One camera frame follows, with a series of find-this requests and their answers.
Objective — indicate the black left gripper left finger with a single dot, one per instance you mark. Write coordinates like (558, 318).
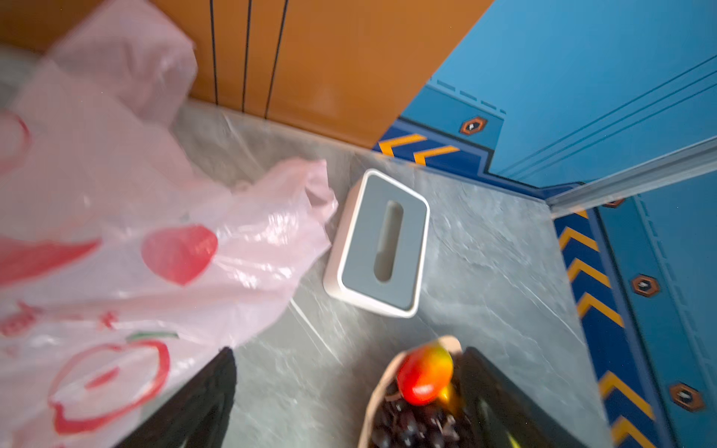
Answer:
(198, 415)

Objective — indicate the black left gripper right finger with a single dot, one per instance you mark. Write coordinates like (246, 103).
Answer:
(500, 413)

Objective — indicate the dark purple grape bunch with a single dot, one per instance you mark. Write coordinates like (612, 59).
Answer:
(400, 424)

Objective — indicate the pink plastic bag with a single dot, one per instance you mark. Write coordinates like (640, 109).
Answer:
(123, 270)

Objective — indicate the beige fruit plate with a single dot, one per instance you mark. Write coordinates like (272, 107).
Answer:
(449, 342)

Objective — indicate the red yellow mango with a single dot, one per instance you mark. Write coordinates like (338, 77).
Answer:
(424, 374)

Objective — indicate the white grey tissue box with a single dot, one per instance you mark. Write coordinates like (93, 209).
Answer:
(378, 253)

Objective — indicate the right aluminium corner post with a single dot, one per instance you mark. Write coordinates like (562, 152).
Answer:
(678, 166)

